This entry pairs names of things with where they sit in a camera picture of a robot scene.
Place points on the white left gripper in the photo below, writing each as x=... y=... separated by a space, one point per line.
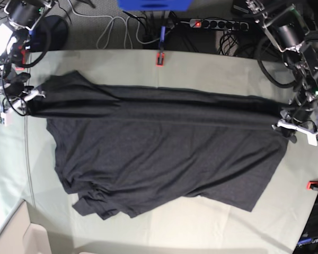
x=302 y=119

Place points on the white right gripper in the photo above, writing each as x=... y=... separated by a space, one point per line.
x=18 y=104

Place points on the black t-shirt with colourful print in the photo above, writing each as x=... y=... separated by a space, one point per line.
x=129 y=150

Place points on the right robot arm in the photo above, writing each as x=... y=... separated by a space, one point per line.
x=22 y=18

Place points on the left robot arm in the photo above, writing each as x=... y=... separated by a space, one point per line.
x=286 y=30

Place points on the red black clamp left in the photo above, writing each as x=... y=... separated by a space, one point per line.
x=20 y=56

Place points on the red black clamp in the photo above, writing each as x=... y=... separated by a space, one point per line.
x=317 y=186
x=20 y=56
x=160 y=59

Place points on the red black clamp right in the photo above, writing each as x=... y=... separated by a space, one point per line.
x=317 y=186

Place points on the light green table cloth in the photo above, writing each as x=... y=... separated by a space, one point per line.
x=186 y=225

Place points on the black power strip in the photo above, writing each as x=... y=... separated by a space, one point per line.
x=219 y=25

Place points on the red black clamp middle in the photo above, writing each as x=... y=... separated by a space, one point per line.
x=160 y=59

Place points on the blue box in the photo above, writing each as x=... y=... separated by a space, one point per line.
x=154 y=5

